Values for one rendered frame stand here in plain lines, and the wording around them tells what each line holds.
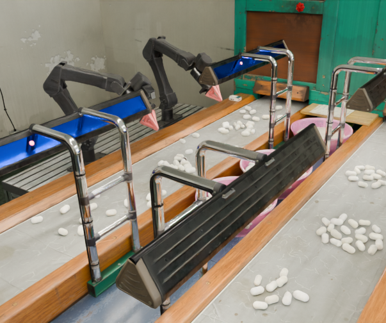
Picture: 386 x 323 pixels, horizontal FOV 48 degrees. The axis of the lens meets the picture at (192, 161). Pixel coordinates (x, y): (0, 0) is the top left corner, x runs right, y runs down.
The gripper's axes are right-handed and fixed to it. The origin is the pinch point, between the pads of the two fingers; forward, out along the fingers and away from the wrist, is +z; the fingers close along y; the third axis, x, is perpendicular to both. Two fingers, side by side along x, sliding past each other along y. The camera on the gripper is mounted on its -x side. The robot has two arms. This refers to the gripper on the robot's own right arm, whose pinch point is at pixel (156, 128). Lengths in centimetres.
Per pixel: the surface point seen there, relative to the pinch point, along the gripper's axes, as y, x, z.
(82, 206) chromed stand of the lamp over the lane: -66, -29, 21
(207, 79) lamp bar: 9.4, -27.5, 1.3
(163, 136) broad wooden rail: 12.1, 12.0, 0.3
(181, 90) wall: 162, 109, -63
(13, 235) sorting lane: -68, 8, 9
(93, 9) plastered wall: 147, 114, -169
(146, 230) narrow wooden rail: -44, -13, 33
